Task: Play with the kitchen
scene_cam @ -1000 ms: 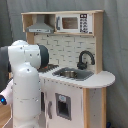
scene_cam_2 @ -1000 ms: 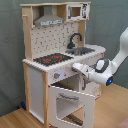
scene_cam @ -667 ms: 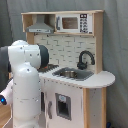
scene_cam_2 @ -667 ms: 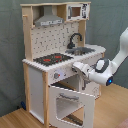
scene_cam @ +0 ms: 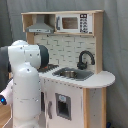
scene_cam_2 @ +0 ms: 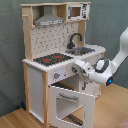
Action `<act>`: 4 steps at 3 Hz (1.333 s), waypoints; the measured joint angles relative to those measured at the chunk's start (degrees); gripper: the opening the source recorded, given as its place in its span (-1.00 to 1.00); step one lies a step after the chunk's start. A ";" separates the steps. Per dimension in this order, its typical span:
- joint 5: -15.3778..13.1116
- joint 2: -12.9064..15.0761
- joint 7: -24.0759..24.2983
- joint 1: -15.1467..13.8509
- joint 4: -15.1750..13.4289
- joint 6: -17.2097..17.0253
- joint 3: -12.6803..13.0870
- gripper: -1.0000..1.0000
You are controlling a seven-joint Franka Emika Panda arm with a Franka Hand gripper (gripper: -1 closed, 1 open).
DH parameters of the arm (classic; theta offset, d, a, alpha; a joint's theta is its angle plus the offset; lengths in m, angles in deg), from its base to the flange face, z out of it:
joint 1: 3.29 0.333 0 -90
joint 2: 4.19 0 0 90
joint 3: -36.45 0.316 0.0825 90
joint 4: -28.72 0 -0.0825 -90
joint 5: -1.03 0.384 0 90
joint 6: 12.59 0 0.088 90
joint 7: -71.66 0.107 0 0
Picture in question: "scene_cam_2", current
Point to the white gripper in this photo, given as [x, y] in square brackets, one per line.
[82, 69]

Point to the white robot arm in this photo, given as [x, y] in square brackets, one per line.
[104, 69]

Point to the wooden toy kitchen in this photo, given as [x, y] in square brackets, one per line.
[46, 40]

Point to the grey toy sink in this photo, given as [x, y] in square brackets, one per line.
[79, 51]

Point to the black toy faucet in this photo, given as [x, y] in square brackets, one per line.
[73, 40]

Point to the black toy stovetop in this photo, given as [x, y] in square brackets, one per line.
[52, 59]

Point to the white oven door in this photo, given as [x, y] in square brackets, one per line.
[63, 102]

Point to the toy microwave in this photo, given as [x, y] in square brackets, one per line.
[78, 11]

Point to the grey range hood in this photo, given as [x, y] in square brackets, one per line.
[48, 18]

